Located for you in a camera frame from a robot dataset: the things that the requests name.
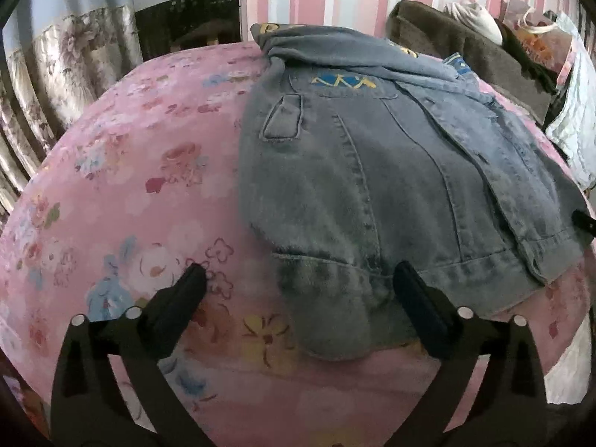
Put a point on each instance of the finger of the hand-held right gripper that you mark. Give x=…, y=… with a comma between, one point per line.
x=584, y=226

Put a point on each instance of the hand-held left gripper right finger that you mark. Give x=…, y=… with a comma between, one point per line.
x=423, y=312

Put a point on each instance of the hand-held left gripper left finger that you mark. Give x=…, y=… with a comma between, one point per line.
x=179, y=307

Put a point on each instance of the blue denim jacket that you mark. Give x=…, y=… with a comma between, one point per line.
x=372, y=172

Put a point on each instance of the white quilted cloth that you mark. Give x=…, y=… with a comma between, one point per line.
x=579, y=116

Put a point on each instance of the pink floral bed sheet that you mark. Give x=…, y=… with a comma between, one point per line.
x=139, y=172

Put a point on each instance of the black cloth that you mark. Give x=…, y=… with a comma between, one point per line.
x=535, y=70

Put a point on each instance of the pink printed gift bag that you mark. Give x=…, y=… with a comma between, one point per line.
x=540, y=39

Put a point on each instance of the brown blanket covered furniture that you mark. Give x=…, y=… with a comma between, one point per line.
x=447, y=42

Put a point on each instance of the white cloth bundle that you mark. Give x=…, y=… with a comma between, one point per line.
x=475, y=21

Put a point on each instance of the blue curtain with floral hem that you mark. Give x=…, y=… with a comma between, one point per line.
x=70, y=56

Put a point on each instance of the silver black water dispenser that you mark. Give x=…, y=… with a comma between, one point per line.
x=186, y=4

